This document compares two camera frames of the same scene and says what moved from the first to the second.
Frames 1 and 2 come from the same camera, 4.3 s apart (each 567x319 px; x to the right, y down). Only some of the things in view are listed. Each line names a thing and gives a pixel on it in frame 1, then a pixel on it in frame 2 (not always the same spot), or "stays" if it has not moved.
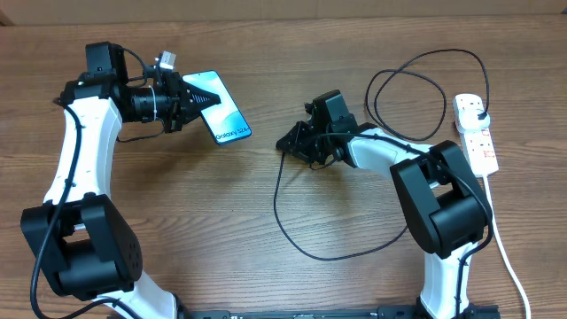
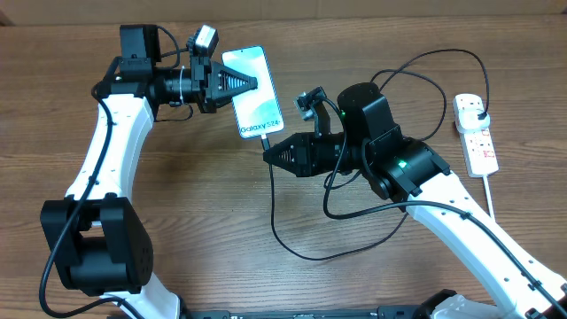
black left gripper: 181,109 -> 213,74
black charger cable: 315,254 -> 390,236
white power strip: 478,145 stays
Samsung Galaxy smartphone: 224,120 -> 257,112
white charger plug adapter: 472,120 stays
